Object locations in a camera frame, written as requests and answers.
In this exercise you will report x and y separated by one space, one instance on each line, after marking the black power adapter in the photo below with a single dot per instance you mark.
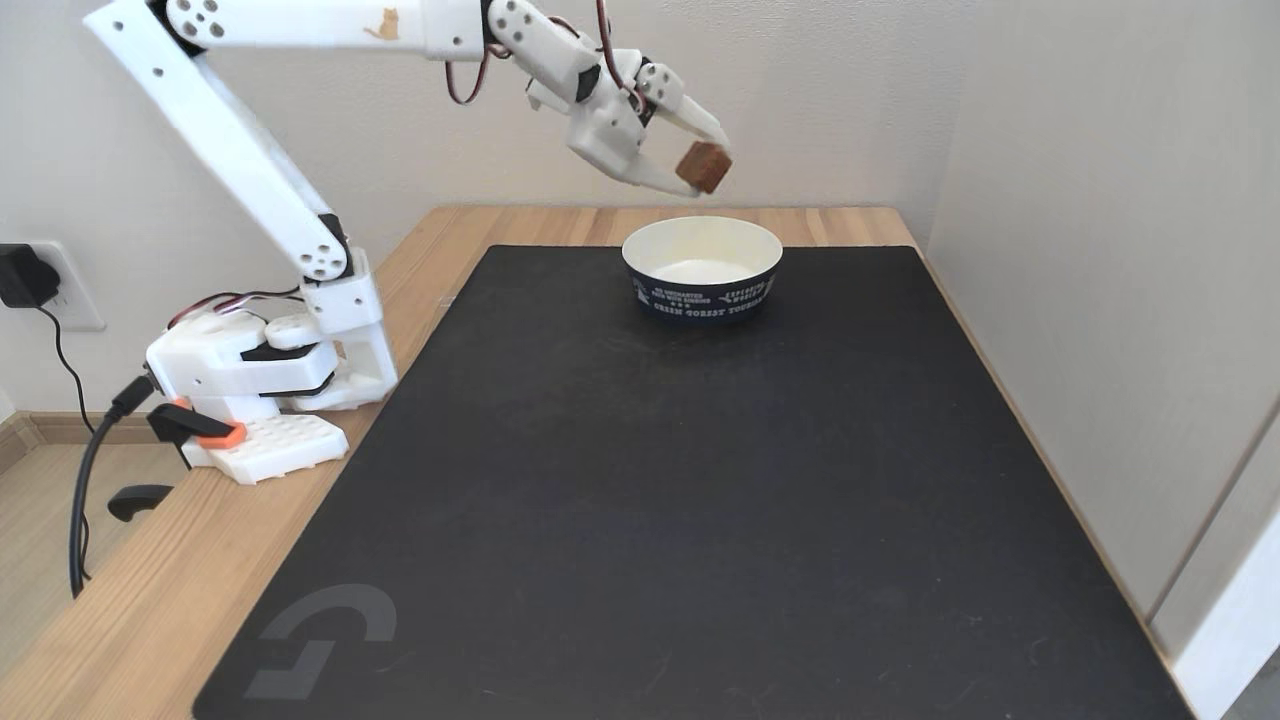
20 275

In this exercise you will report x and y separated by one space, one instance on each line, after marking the brown toy block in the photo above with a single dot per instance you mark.
704 167

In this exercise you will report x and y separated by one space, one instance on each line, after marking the black orange table clamp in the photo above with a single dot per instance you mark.
200 428

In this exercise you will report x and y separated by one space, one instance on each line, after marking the navy paper bowl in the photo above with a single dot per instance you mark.
700 265

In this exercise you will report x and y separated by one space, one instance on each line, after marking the black desk mat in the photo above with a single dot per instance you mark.
700 520

